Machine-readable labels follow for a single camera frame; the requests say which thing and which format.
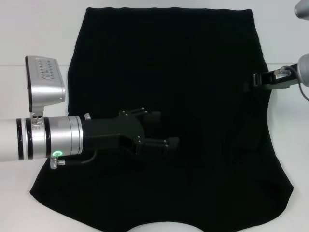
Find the black shirt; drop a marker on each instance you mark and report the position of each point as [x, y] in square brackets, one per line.
[193, 145]

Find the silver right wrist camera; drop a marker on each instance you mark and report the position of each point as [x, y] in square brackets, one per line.
[303, 8]

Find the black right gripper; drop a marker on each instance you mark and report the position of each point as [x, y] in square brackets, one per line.
[282, 81]

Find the silver connector stub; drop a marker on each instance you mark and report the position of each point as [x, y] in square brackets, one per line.
[88, 116]

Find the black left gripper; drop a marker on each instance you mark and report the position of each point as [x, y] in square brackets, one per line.
[108, 130]

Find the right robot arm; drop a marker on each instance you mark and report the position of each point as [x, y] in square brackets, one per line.
[304, 72]

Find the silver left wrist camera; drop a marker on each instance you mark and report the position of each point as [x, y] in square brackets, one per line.
[46, 91]

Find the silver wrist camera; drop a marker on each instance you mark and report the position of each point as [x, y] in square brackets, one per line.
[46, 91]
[303, 8]

